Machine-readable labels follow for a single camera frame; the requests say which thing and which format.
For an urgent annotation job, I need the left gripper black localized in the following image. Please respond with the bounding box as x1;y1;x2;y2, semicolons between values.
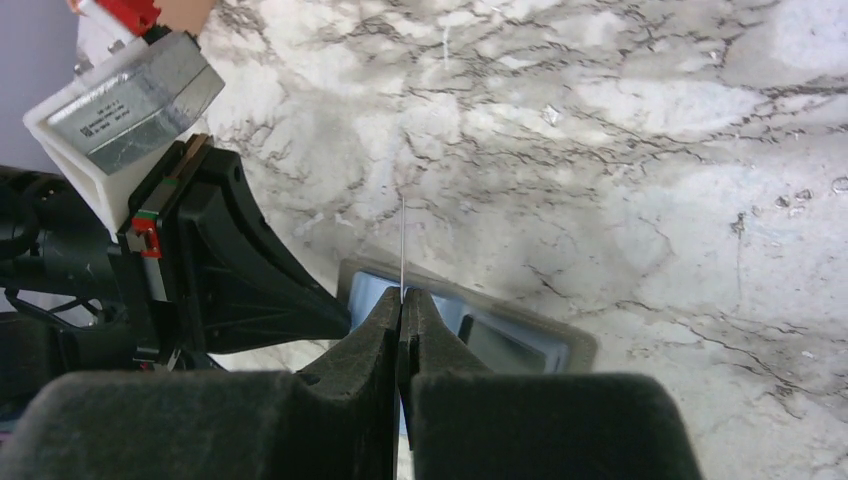
1;148;351;405

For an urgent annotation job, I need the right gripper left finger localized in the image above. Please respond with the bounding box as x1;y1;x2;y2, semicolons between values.
1;287;402;479

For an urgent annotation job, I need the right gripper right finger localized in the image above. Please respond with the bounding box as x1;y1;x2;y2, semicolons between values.
399;289;702;479

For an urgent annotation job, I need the black credit card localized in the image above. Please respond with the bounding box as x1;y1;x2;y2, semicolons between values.
458;315;546;374

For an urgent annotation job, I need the grey leather card holder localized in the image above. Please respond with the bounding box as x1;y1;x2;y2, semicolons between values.
337;258;598;374

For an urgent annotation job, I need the thin card seen edge-on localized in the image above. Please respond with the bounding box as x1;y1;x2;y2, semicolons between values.
399;195;406;304

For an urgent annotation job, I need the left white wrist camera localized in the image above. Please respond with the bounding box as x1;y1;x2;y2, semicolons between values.
23;32;224;234

